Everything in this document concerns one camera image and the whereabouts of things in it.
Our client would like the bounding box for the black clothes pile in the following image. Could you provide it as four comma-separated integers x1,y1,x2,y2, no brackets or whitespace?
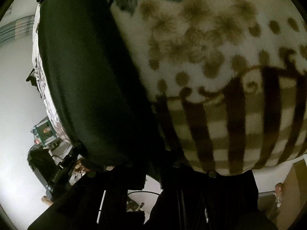
26,69,39,89

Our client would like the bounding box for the cardboard box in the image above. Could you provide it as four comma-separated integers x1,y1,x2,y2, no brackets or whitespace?
276,159,306,229

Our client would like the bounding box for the left teal curtain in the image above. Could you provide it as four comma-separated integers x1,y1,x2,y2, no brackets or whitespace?
0,15,35,45

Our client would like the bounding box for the teal shelf rack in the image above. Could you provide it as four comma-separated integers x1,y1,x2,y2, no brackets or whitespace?
30,117,59,147

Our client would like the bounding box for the black grey striped sweater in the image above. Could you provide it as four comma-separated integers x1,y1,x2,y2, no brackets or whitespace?
38,0,188,167

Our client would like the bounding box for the floral fleece bed blanket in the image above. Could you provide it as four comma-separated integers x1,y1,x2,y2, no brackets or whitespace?
33,0,306,176

